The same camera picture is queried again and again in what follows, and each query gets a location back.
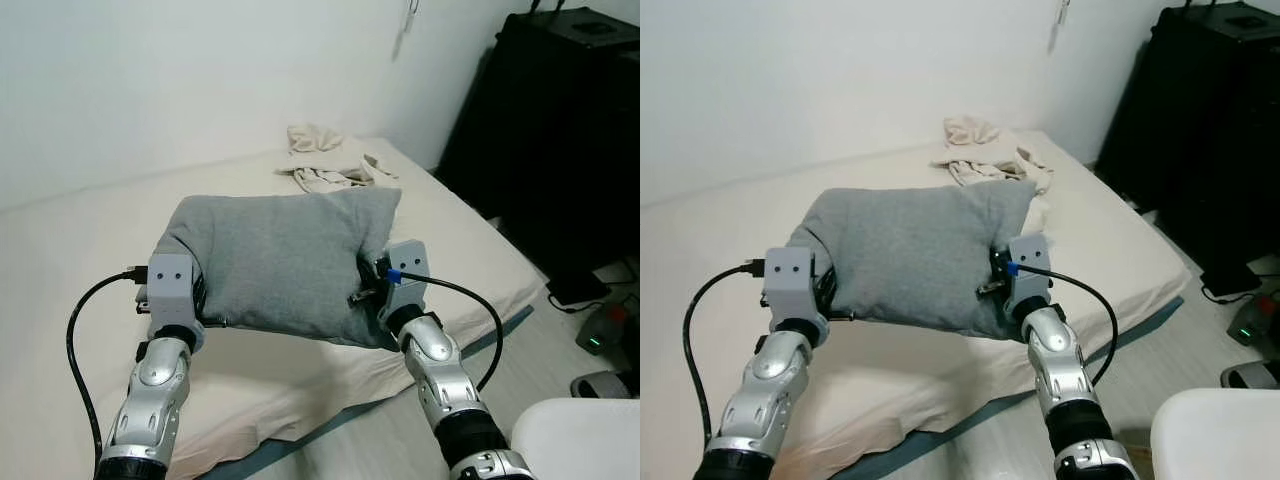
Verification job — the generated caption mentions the grey pillow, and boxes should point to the grey pillow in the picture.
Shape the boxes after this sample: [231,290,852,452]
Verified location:
[784,179,1039,344]
[149,186,404,352]

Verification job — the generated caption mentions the white plastic chair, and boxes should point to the white plastic chair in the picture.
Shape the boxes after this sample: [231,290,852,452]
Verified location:
[509,397,641,480]
[1149,387,1280,480]

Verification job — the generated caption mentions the crumpled beige cloth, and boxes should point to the crumpled beige cloth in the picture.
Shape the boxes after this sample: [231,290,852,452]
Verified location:
[276,153,399,195]
[929,146,1055,197]

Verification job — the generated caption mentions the white bed mattress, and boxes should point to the white bed mattress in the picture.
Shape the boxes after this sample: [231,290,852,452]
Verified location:
[0,134,548,480]
[640,128,1193,480]

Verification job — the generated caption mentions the blue bed base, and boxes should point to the blue bed base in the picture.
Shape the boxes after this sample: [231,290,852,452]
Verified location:
[195,303,537,480]
[830,295,1186,480]

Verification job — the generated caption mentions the folded beige cloth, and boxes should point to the folded beige cloth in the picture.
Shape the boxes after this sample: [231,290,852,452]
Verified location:
[287,122,345,154]
[942,115,1002,148]

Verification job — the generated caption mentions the flat black floor pad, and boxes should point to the flat black floor pad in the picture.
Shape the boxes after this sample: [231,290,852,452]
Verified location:
[1199,261,1264,300]
[544,271,612,307]

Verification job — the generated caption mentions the grey device with green light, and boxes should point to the grey device with green light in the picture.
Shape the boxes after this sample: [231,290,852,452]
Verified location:
[574,299,641,357]
[1227,299,1280,350]

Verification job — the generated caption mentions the round grey floor device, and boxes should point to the round grey floor device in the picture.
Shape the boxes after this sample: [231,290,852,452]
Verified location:
[569,369,641,400]
[1219,359,1280,392]

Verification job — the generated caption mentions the black cabinet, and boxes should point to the black cabinet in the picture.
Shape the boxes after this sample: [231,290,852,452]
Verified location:
[436,7,641,283]
[1094,1,1280,273]

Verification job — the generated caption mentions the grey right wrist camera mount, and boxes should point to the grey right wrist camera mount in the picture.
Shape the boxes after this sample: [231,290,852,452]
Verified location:
[1004,232,1052,310]
[384,239,432,317]

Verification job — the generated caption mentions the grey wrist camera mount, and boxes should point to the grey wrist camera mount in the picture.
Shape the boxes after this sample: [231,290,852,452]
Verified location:
[144,252,198,327]
[384,239,432,317]
[761,246,818,322]
[1004,232,1052,310]

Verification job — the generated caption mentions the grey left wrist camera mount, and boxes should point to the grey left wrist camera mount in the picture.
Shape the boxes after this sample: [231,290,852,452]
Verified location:
[144,252,198,327]
[761,246,818,322]

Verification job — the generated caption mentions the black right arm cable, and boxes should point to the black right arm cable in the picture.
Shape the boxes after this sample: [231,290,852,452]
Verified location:
[1006,258,1120,387]
[378,262,505,392]

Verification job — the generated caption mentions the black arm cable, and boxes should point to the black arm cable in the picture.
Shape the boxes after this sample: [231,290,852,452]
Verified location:
[66,264,152,453]
[682,258,768,448]
[378,262,505,392]
[1006,258,1120,387]

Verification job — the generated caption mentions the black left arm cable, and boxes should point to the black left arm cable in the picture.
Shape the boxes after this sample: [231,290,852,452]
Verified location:
[66,264,152,453]
[682,258,768,448]

